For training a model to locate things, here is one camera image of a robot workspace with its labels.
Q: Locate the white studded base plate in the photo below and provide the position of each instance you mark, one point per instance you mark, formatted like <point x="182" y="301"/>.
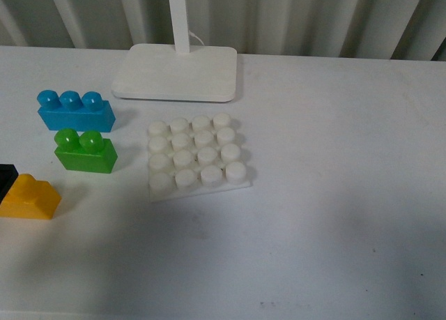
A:
<point x="196" y="157"/>

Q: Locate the green two-stud block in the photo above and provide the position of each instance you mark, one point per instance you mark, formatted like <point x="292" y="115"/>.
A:
<point x="88" y="152"/>

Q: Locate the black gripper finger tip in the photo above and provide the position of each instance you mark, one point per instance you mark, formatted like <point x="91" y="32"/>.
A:
<point x="8" y="175"/>

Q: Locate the yellow two-stud block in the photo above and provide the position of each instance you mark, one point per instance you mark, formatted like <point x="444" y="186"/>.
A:
<point x="31" y="199"/>

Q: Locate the white pleated curtain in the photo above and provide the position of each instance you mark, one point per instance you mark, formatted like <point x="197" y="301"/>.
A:
<point x="372" y="29"/>

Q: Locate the blue three-stud block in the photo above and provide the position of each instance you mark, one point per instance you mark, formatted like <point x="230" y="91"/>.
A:
<point x="70" y="110"/>

